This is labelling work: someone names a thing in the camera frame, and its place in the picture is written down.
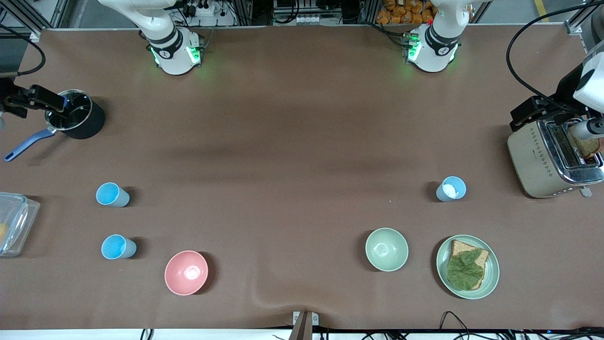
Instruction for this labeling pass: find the light blue cup with tissue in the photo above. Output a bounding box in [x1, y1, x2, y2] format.
[436, 176, 467, 203]

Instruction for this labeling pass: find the silver beige toaster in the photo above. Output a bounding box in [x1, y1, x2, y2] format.
[507, 117, 604, 199]

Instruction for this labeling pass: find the grey cylindrical rod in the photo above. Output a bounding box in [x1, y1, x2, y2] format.
[572, 118, 604, 141]

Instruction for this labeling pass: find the toasted bread slice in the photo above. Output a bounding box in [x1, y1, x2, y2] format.
[569, 124, 602, 159]

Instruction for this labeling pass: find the empty light blue cup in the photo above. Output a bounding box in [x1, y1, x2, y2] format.
[101, 234, 137, 260]
[96, 182, 130, 208]

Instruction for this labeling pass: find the clear plastic container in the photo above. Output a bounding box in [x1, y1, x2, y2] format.
[0, 192, 41, 258]

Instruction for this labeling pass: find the brown bread slice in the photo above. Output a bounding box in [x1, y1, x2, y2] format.
[447, 239, 490, 290]

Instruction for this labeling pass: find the bag of orange snacks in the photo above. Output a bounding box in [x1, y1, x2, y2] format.
[376, 0, 437, 25]

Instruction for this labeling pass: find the pale green plate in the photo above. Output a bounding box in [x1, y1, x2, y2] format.
[436, 234, 500, 300]

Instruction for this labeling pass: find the green lettuce leaf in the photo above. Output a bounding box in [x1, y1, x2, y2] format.
[446, 249, 485, 289]

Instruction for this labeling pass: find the white power strip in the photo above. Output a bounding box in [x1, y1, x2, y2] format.
[182, 0, 236, 27]

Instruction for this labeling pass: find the pale green bowl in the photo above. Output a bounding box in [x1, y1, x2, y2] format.
[365, 228, 410, 272]

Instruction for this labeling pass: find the pink bowl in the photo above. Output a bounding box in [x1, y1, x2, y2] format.
[164, 250, 209, 297]

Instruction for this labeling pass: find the brown table mat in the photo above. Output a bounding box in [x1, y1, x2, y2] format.
[0, 24, 604, 331]

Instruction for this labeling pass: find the metal table clamp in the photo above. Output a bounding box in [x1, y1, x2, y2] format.
[289, 310, 319, 340]

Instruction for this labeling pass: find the thick black cable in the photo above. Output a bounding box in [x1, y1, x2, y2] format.
[506, 1, 604, 110]
[0, 25, 47, 77]

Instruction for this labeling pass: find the black pot with blue handle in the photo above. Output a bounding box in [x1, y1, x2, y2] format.
[4, 89, 106, 162]

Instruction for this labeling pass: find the aluminium frame profile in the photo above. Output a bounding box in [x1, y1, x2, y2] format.
[564, 0, 604, 36]
[0, 0, 71, 43]

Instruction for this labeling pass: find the thin black cable loop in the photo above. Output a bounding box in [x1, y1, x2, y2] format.
[439, 311, 477, 340]

